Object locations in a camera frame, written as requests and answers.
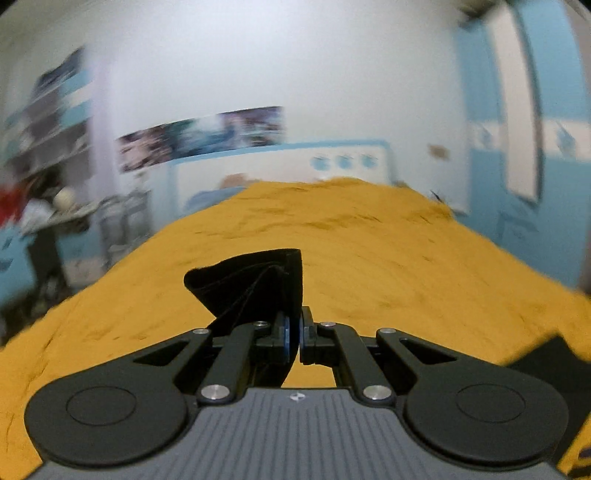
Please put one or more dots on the blue white wardrobe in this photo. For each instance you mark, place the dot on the blue white wardrobe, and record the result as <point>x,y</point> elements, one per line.
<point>527,91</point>

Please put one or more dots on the white blue shelf unit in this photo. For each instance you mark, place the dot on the white blue shelf unit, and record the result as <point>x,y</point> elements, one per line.
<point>53,127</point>

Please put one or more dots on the cluttered desk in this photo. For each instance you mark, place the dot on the cluttered desk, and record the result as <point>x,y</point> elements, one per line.
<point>55,237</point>

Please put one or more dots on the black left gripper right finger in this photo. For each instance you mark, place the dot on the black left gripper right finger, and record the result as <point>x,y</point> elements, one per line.
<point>456,406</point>

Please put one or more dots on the black pants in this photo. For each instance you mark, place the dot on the black pants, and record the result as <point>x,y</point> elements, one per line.
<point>259,286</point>

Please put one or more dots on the anime wall poster strip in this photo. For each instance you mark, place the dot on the anime wall poster strip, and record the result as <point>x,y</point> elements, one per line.
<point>233,130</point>

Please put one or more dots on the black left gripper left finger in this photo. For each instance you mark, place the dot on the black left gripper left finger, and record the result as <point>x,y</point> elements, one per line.
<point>128,409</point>

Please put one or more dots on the grey chair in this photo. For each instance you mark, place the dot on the grey chair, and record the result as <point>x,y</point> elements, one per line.
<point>124,223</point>

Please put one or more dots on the yellow bed blanket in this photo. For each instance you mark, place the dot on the yellow bed blanket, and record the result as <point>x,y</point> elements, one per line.
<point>374,256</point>

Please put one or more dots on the red bag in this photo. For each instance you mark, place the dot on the red bag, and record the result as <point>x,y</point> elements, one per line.
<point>13,199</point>

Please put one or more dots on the white blue headboard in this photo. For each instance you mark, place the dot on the white blue headboard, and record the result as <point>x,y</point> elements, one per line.
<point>198,182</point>

